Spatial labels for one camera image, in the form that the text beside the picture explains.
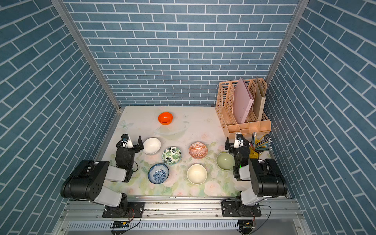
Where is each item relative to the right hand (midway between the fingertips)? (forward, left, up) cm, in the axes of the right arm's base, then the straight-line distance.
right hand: (237, 138), depth 91 cm
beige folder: (+17, -11, +17) cm, 27 cm away
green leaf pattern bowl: (-11, +41, -8) cm, 43 cm away
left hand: (-6, +63, +2) cm, 63 cm away
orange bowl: (+17, +51, -6) cm, 54 cm away
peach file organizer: (+33, +6, -4) cm, 34 cm away
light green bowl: (-12, +7, -8) cm, 16 cm away
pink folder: (+20, -3, +13) cm, 24 cm away
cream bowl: (-22, +24, -9) cm, 33 cm away
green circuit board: (-48, +60, -13) cm, 78 cm away
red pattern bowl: (-6, +25, -8) cm, 27 cm away
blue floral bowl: (-23, +47, -9) cm, 53 cm away
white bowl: (-5, +56, -9) cm, 57 cm away
